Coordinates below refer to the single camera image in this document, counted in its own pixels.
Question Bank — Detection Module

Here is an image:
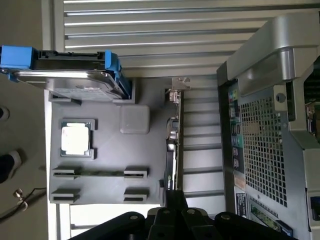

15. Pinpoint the loose green RAM stick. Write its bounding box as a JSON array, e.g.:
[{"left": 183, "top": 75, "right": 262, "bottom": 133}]
[{"left": 53, "top": 169, "right": 147, "bottom": 178}]

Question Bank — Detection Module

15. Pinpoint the grey plastic parts rack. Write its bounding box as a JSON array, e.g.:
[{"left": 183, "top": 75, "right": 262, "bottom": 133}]
[{"left": 44, "top": 77, "right": 186, "bottom": 206}]

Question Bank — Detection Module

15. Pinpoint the grey square cap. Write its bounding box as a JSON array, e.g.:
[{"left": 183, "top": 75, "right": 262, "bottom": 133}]
[{"left": 119, "top": 104, "right": 151, "bottom": 135}]

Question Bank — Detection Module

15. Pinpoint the loose CPU chip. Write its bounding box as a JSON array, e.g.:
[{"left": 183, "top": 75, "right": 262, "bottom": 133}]
[{"left": 60, "top": 121, "right": 92, "bottom": 158}]

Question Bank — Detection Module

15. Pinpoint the brass knob fitting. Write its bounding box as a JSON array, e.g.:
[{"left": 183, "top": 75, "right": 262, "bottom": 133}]
[{"left": 12, "top": 188, "right": 29, "bottom": 212}]

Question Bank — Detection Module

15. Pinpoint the black and white shoe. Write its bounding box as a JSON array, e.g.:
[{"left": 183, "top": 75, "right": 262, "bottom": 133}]
[
  {"left": 0, "top": 106, "right": 11, "bottom": 121},
  {"left": 0, "top": 149, "right": 23, "bottom": 185}
]

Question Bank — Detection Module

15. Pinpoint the hard disk in blue caddy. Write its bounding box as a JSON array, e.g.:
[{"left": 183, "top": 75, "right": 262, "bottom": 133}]
[{"left": 0, "top": 45, "right": 132, "bottom": 102}]

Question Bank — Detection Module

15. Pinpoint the open grey PC case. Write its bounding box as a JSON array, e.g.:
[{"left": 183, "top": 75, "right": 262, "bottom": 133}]
[{"left": 216, "top": 14, "right": 320, "bottom": 240}]

